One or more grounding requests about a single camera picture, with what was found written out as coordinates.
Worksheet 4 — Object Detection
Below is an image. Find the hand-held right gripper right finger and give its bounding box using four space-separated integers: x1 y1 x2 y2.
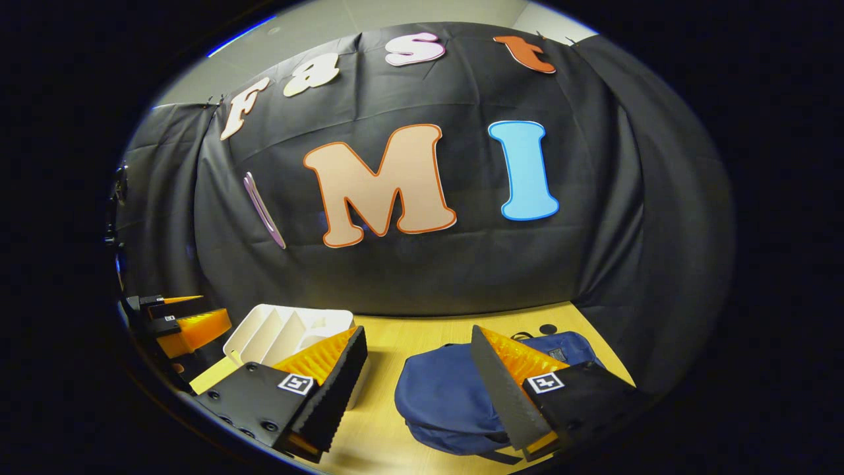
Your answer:
470 325 650 461

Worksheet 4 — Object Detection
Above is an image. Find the blue schoolbag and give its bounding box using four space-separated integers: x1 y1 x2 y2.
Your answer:
394 331 604 466

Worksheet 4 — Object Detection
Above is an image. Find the black backdrop cloth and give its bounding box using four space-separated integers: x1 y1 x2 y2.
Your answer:
115 23 736 396

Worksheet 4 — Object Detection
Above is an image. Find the white bookshelf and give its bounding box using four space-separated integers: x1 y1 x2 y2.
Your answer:
223 303 370 410

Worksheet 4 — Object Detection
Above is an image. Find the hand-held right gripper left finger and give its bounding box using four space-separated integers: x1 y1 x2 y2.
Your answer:
196 325 369 462

